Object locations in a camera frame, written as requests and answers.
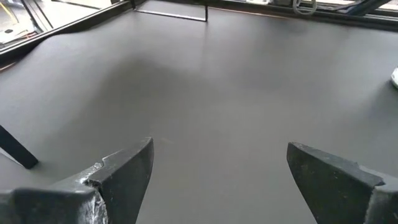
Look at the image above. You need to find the black metal shelf leg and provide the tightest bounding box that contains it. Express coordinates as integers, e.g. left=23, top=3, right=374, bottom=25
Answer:
left=0, top=124, right=39, bottom=170
left=134, top=3, right=209, bottom=23

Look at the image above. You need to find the white cable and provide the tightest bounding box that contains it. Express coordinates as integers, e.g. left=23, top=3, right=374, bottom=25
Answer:
left=292, top=0, right=318, bottom=16

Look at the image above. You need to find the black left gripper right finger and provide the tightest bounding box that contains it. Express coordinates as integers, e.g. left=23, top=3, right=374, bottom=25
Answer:
left=285, top=142, right=398, bottom=224

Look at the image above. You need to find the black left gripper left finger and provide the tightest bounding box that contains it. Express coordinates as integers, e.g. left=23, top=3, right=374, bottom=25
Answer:
left=0, top=136, right=155, bottom=224

